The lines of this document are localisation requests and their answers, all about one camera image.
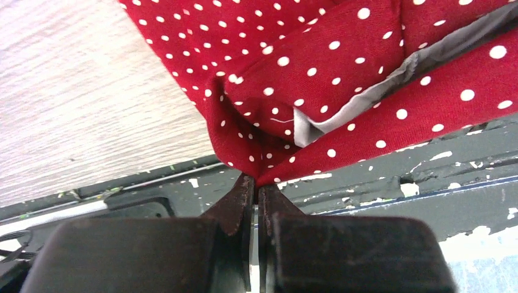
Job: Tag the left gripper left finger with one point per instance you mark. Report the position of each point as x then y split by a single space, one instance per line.
230 256

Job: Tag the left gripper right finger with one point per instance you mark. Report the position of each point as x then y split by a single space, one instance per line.
270 201

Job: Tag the red dotted garment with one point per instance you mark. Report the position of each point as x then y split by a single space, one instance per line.
295 88

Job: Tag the aluminium rail frame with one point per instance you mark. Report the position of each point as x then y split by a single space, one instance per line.
93 204

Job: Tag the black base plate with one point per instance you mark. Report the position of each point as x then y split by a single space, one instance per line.
463 185

